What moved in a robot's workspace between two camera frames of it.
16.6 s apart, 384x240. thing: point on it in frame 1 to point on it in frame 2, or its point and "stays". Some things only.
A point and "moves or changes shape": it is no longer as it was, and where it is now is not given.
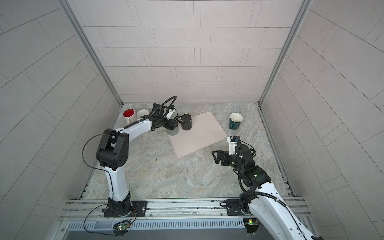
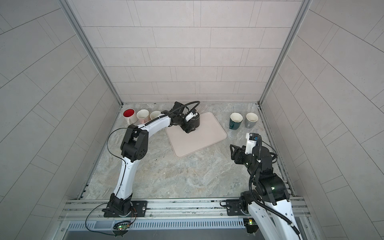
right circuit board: x=252 y=224 stays
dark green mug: x=235 y=120 stays
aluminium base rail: x=167 y=209 stays
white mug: x=128 y=113 stays
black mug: x=186 y=120 moves or changes shape
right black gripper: x=221 y=153 to x=238 y=152
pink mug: x=142 y=112 stays
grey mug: x=172 y=132 to x=251 y=118
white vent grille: x=160 y=224 stays
